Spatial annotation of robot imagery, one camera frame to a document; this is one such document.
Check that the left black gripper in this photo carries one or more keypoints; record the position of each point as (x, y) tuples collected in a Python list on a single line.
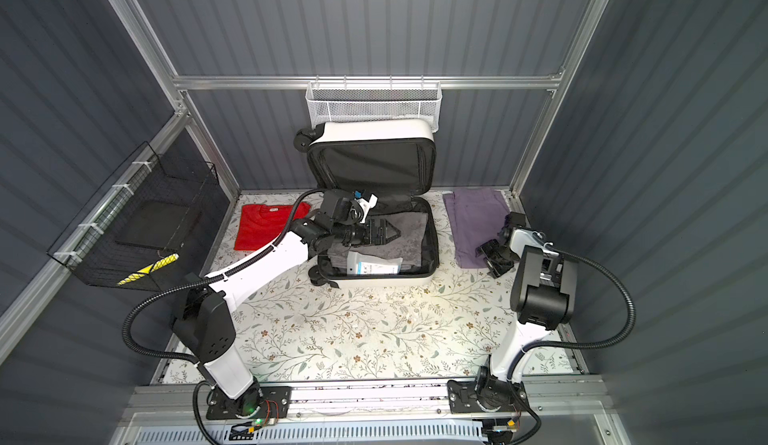
[(380, 232)]

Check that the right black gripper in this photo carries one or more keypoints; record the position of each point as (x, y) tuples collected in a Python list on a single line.
[(497, 269)]

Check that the grey towel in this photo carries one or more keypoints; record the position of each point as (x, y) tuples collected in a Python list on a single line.
[(409, 247)]

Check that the purple pants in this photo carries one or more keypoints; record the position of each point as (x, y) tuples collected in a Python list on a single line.
[(476, 216)]

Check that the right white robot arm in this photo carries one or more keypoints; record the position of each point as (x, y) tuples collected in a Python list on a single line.
[(542, 296)]

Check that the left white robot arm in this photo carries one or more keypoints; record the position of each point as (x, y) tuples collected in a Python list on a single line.
[(202, 317)]

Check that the white hard-shell suitcase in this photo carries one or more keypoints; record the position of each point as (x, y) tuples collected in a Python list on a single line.
[(393, 159)]

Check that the red folded t-shirt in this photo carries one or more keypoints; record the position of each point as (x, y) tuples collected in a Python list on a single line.
[(259, 225)]

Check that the white vented panel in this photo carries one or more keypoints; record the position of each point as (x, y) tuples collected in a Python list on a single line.
[(372, 432)]

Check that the yellow black striped label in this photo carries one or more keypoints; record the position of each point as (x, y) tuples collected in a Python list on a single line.
[(149, 269)]

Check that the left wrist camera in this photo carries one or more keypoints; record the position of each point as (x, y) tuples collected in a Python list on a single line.
[(366, 201)]

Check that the white wire mesh basket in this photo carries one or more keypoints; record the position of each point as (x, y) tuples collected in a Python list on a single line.
[(373, 100)]

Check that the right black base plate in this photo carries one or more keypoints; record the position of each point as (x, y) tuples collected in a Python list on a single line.
[(483, 398)]

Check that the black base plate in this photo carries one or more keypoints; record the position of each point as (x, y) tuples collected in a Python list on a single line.
[(483, 398), (257, 403)]

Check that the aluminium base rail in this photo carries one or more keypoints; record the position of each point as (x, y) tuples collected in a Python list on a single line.
[(386, 400)]

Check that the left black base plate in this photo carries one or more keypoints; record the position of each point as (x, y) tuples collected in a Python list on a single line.
[(257, 403)]

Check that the black wire mesh basket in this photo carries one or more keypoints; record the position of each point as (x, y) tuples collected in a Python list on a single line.
[(171, 202)]

